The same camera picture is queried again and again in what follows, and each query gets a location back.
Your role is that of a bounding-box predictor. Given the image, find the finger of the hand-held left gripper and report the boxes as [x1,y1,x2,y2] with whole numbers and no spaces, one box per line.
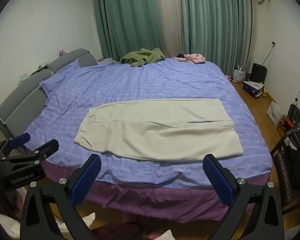
[0,139,60,167]
[0,133,31,158]

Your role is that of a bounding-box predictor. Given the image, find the white cloth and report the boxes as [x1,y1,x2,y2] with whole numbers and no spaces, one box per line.
[0,211,97,240]

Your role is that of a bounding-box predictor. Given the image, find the olive green cloth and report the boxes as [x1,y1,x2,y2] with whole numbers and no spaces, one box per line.
[112,48,166,67]

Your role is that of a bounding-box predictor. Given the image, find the dark wicker chair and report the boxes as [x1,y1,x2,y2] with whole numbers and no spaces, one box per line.
[270,127,300,214]

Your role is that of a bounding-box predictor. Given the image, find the grey padded headboard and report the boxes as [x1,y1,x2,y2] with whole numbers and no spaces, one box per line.
[0,49,98,153]

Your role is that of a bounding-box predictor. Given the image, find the black power cable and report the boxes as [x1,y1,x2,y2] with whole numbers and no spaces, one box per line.
[262,44,275,67]

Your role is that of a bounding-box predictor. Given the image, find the cream curtain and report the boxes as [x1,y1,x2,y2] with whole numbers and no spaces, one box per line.
[152,0,183,58]

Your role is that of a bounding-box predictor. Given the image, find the bed with purple floral sheet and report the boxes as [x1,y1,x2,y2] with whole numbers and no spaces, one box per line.
[22,56,273,224]

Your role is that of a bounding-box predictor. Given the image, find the green curtain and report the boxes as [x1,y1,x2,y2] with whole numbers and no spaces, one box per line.
[177,0,253,80]
[91,0,165,62]

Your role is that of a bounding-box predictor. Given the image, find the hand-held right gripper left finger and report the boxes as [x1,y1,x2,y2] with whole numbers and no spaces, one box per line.
[19,154,102,240]

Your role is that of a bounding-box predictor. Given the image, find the white plastic bag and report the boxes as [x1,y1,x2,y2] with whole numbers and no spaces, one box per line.
[266,101,285,127]

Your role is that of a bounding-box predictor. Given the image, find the white paper bag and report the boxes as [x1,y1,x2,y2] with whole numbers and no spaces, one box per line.
[233,62,247,83]

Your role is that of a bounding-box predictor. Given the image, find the pink patterned cloth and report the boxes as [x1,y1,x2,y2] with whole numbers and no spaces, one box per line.
[172,53,206,64]

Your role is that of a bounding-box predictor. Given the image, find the black and orange device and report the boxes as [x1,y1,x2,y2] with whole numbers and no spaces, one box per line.
[277,104,300,135]

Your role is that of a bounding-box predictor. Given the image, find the blue cardboard box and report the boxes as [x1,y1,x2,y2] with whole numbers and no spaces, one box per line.
[242,81,265,97]

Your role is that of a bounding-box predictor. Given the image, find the black air purifier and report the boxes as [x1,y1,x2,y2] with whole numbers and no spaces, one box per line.
[251,63,267,85]

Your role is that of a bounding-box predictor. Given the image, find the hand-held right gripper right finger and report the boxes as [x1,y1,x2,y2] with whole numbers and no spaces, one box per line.
[202,154,285,240]

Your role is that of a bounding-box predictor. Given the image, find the dark red plaid cloth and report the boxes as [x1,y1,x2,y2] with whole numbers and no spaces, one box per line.
[100,221,150,240]

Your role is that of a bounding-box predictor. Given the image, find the cream pants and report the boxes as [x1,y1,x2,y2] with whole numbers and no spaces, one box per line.
[74,98,243,162]

